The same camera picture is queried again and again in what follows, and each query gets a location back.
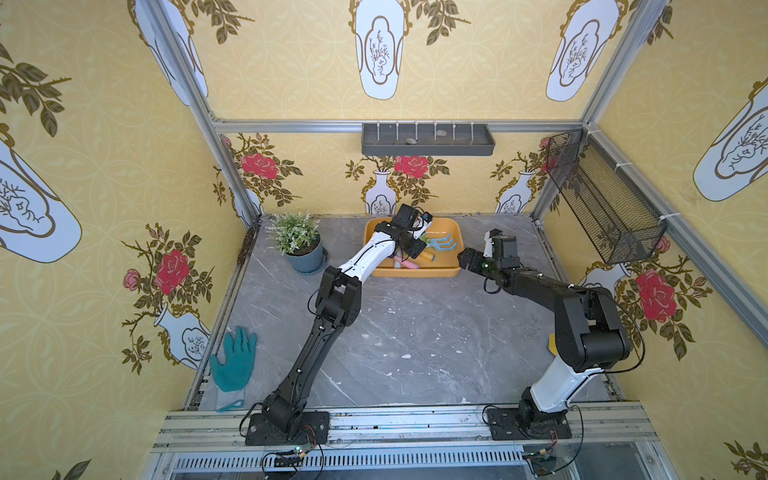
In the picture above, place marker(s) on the potted green plant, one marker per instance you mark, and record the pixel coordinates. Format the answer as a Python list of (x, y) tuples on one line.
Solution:
[(297, 238)]

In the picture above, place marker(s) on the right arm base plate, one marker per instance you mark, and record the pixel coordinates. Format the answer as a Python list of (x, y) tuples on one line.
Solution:
[(512, 423)]

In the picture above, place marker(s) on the green rubber glove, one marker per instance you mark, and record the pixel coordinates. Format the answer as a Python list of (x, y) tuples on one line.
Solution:
[(234, 372)]

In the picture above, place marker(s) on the black wire mesh basket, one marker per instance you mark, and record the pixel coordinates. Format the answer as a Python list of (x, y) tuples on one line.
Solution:
[(618, 218)]

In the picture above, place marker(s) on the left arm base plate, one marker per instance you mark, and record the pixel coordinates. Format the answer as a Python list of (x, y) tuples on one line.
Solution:
[(311, 427)]

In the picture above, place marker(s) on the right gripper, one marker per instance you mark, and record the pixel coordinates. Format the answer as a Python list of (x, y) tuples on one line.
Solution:
[(501, 249)]

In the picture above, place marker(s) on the purple rake pink handle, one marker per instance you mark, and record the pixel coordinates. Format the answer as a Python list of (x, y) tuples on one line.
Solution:
[(404, 263)]

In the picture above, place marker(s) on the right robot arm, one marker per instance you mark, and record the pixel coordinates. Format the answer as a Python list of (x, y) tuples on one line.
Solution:
[(589, 335)]

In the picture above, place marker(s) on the light blue hand fork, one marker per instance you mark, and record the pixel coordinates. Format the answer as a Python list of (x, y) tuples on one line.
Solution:
[(439, 244)]

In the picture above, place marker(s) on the yellow toy shovel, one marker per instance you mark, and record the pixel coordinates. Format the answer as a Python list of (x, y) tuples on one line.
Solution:
[(552, 348)]

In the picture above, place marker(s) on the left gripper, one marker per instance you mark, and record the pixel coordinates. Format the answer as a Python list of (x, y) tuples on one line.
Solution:
[(413, 241)]

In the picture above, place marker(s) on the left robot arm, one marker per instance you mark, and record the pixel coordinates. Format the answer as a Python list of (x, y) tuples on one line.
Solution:
[(337, 305)]

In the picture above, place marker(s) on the yellow storage tray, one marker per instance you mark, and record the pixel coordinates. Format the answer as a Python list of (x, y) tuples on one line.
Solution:
[(432, 264)]

